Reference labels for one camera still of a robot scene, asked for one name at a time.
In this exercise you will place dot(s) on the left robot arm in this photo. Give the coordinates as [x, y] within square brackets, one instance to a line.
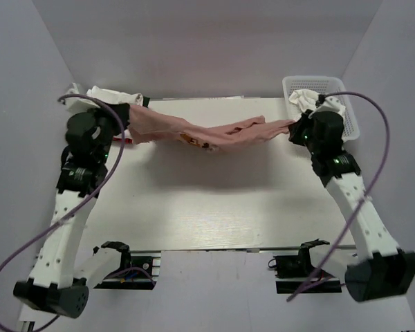
[55, 285]

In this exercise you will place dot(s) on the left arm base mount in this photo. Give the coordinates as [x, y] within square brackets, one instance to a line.
[139, 273]

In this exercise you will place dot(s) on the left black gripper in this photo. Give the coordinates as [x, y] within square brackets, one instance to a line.
[102, 111]

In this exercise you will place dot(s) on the folded white t shirt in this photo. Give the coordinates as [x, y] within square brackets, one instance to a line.
[108, 96]

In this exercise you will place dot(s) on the white plastic basket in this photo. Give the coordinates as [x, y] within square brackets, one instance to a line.
[323, 85]

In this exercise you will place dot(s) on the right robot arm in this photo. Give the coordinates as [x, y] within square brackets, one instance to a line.
[381, 268]

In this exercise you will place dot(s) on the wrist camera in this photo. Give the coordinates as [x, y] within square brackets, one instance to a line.
[84, 134]
[327, 132]

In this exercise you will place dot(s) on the pink printed t shirt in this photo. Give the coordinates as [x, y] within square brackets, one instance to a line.
[146, 125]

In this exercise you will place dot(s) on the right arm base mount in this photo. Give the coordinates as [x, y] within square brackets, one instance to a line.
[292, 269]

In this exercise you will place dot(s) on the folded dark green t shirt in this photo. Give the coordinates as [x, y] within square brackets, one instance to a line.
[145, 101]

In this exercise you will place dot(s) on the crumpled white t shirt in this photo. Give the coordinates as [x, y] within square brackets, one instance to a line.
[308, 100]

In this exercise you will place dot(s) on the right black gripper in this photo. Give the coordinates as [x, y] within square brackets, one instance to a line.
[297, 128]

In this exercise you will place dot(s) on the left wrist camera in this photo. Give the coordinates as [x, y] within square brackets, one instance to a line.
[84, 134]

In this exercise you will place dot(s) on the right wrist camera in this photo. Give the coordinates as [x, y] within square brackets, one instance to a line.
[327, 132]

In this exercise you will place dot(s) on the folded red t shirt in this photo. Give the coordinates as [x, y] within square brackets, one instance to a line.
[124, 140]

